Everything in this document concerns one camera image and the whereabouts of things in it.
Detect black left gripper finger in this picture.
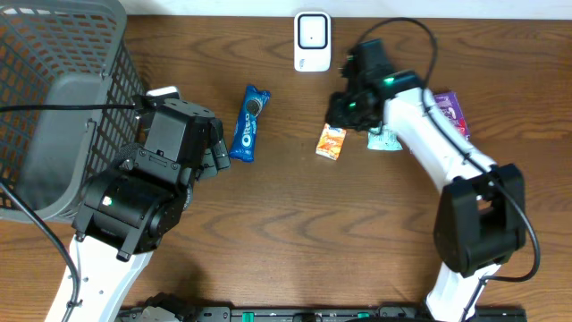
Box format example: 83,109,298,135
198,140,231,180
210,118,223,143

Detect blue Oreo cookie pack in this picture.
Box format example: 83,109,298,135
229,85,271,163

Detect teal green snack packet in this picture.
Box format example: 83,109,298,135
367,125,402,151

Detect small orange snack box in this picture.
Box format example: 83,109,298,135
315,123,347,160

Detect red purple snack packet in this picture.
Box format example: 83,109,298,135
434,91,470,140

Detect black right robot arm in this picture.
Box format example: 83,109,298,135
326,65,530,321

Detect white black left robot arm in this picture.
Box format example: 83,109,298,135
46,98,230,321

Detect grey plastic mesh basket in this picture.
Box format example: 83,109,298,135
1,0,146,223

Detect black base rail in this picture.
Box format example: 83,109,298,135
115,292,528,322

